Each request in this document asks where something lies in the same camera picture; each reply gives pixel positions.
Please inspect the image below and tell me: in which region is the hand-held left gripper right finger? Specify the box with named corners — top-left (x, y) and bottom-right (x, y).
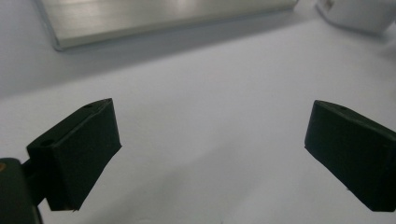
top-left (304, 99), bottom-right (396, 213)

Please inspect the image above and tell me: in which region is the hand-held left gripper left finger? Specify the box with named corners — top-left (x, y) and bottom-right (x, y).
top-left (21, 97), bottom-right (122, 212)

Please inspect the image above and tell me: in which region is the white box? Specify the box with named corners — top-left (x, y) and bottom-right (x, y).
top-left (315, 0), bottom-right (396, 35)

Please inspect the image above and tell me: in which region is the silver metal rail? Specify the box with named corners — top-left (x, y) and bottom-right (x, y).
top-left (33, 0), bottom-right (301, 52)

